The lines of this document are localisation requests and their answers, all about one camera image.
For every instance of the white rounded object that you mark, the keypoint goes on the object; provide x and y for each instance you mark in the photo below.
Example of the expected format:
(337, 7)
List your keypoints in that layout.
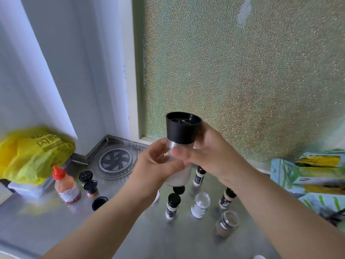
(259, 257)

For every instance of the person's left hand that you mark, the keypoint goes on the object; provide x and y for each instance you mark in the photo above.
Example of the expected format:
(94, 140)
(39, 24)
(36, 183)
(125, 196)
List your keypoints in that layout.
(151, 169)

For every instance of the person's right hand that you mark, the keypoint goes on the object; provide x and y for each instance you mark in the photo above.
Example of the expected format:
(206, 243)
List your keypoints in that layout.
(213, 156)

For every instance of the glass grinder with black cap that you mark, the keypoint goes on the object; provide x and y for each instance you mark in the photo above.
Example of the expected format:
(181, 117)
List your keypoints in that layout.
(182, 129)

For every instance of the person's right forearm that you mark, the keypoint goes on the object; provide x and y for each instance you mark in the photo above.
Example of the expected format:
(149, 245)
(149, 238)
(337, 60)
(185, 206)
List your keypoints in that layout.
(275, 213)

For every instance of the red-capped sauce bottle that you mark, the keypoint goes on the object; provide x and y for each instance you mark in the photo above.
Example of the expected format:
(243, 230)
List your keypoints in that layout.
(66, 187)

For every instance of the dark-label spice jar black lid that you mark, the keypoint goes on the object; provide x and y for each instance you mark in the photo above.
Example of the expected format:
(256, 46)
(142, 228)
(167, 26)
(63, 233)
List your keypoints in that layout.
(172, 206)
(227, 200)
(199, 176)

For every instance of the loose black jar lid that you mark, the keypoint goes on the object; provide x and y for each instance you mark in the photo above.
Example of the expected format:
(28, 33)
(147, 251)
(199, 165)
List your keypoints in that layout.
(99, 203)

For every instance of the person's left thumb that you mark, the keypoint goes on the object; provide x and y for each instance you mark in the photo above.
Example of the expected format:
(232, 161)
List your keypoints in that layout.
(175, 167)

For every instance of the green and white packets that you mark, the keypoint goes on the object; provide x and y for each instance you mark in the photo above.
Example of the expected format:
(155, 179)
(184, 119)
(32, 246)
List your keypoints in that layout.
(310, 180)

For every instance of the white box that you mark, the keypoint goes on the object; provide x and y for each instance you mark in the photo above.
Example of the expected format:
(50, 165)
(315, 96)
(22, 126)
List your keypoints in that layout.
(29, 189)

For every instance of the yellow plastic bag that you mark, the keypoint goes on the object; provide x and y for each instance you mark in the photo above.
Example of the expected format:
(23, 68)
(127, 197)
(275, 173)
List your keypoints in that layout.
(32, 153)

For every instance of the round metal fan vent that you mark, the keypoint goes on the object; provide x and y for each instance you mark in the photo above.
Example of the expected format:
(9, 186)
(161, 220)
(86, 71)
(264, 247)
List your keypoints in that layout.
(116, 161)

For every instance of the open glass jar brown powder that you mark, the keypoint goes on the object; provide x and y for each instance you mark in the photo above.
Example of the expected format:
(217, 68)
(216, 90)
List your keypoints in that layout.
(226, 223)

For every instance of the small black lid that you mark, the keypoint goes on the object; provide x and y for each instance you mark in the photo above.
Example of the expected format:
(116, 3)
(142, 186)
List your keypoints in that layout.
(179, 190)

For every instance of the person's left forearm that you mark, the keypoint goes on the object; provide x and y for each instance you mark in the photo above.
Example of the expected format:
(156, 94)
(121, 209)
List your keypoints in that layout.
(107, 221)

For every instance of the black-lidded spice jar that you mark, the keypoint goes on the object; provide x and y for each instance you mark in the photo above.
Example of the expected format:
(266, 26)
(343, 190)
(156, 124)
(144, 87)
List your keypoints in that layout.
(85, 176)

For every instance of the person's right thumb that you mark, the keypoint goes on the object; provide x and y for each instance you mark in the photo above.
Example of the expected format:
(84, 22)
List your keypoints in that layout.
(182, 155)

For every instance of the orange spice jar black lid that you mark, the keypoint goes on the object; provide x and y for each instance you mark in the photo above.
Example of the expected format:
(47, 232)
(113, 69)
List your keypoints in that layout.
(91, 188)

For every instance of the frosted glass window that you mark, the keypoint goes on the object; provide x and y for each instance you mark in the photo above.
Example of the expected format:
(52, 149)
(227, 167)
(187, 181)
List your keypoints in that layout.
(242, 72)

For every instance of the open glass jar white powder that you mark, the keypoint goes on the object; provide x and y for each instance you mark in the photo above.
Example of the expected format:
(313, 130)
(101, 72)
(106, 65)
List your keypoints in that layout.
(200, 206)

